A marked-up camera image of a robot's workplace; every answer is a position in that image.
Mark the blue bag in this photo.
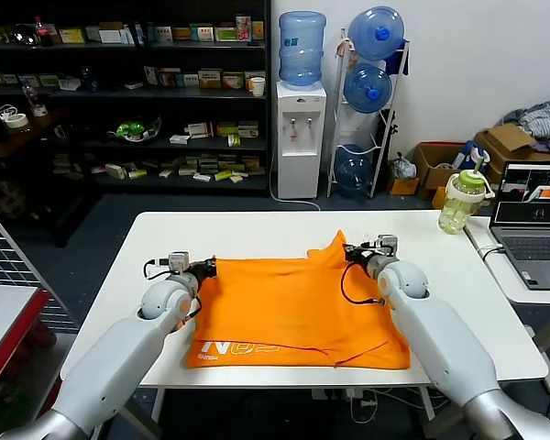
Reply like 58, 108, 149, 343
453, 139, 483, 171

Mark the cola bottle red cap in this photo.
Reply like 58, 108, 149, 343
34, 16, 54, 49

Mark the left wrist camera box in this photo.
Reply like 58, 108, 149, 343
166, 250, 192, 277

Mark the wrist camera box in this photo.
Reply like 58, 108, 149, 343
166, 250, 192, 277
368, 234, 400, 259

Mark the open cardboard box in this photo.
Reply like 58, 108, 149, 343
412, 141, 469, 201

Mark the small yellow cardboard box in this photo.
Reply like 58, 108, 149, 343
386, 175, 421, 197

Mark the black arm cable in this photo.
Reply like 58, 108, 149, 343
142, 258, 176, 282
339, 261, 390, 306

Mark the white power strip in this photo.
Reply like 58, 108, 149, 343
311, 388, 378, 405

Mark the brown wooden desk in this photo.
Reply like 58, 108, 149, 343
0, 107, 72, 248

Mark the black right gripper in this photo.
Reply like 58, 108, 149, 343
345, 245, 372, 268

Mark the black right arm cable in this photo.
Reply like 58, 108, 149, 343
339, 261, 390, 306

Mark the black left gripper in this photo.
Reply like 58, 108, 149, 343
190, 258, 218, 281

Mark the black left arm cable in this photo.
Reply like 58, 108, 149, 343
142, 258, 176, 282

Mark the grey laptop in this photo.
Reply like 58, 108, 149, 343
489, 159, 550, 292

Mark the black stand beside rack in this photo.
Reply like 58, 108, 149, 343
377, 108, 399, 152

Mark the green fruit in bowl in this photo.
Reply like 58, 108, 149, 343
106, 115, 163, 145

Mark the white wire grid panel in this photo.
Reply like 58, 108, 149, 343
0, 197, 80, 329

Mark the red edged white cart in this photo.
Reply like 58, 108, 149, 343
0, 283, 71, 416

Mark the green lidded drink bottle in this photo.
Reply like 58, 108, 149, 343
437, 152, 496, 237

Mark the pile of grey clothes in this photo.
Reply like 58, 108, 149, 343
500, 100, 550, 152

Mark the clear plastic bottle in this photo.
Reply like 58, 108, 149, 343
21, 82, 48, 118

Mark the pink medicine box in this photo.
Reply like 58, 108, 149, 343
235, 16, 253, 43

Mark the orange t-shirt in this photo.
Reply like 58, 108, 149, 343
184, 228, 412, 370

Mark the black shelving unit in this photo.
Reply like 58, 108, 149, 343
0, 0, 272, 198

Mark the white wire jug rack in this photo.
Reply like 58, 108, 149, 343
325, 27, 411, 200

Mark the blue water jug lying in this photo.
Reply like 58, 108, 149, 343
342, 61, 392, 115
333, 144, 375, 193
346, 5, 405, 62

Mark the white water dispenser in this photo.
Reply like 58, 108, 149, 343
275, 81, 327, 200

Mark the large closed cardboard box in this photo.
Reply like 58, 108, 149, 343
474, 122, 550, 184

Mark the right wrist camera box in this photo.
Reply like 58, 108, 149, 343
368, 234, 400, 259

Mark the upright blue water jug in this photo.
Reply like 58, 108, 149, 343
278, 11, 327, 89

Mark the grey plastic bag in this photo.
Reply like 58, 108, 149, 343
390, 151, 418, 181

